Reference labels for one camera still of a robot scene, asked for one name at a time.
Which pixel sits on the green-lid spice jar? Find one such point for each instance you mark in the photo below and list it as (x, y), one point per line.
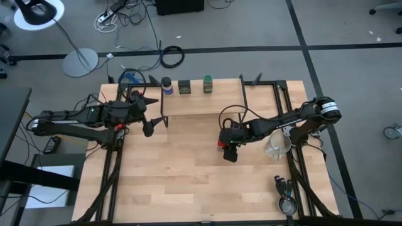
(207, 80)

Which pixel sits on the black desk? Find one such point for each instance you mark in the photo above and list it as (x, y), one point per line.
(12, 119)

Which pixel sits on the black aluminium table frame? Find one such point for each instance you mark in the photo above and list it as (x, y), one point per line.
(280, 84)

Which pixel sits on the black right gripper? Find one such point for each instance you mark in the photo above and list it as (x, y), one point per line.
(230, 153)

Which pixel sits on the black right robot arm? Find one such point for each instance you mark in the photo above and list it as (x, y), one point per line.
(282, 120)

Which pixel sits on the white power strip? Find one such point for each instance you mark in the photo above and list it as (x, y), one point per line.
(105, 16)

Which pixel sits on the clear plastic cup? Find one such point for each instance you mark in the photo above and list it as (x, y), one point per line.
(274, 147)

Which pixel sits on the floor stand with round base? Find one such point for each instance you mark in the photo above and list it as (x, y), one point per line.
(80, 62)

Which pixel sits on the wooden shelf black metal legs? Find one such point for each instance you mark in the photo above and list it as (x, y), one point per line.
(201, 103)

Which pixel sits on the grey office chair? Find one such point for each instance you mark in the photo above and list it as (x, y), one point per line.
(392, 5)

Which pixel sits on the dark square spice tin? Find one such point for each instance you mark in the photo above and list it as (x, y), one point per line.
(184, 86)

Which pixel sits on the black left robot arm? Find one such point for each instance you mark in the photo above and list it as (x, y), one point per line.
(78, 117)

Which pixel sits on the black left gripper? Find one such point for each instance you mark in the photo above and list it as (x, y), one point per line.
(138, 108)

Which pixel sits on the black plug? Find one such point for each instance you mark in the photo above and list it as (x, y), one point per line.
(388, 212)

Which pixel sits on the black-lid spice jar purple label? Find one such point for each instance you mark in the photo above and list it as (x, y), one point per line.
(166, 83)

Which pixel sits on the red-lid spice container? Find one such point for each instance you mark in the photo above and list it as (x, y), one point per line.
(221, 145)

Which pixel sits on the grey caster wheel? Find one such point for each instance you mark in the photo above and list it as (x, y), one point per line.
(391, 132)

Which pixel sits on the white box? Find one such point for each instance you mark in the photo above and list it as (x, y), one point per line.
(50, 194)

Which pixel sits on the black wheeled base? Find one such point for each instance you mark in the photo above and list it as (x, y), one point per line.
(4, 51)

